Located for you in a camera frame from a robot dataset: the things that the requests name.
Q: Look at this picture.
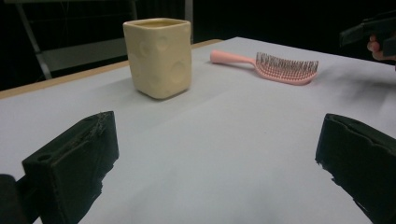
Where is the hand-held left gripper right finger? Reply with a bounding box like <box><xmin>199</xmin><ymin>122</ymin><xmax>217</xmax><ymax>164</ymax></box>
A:
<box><xmin>315</xmin><ymin>113</ymin><xmax>396</xmax><ymax>224</ymax></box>

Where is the yellow plastic cup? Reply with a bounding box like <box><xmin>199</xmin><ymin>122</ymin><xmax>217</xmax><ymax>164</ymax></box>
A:
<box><xmin>122</xmin><ymin>17</ymin><xmax>193</xmax><ymax>101</ymax></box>

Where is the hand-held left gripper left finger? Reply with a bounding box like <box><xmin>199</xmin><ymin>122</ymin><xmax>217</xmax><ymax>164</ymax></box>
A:
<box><xmin>21</xmin><ymin>110</ymin><xmax>120</xmax><ymax>224</ymax></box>

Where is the pink hairbrush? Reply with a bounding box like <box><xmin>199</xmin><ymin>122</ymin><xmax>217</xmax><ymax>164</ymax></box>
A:
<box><xmin>209</xmin><ymin>49</ymin><xmax>319</xmax><ymax>87</ymax></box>

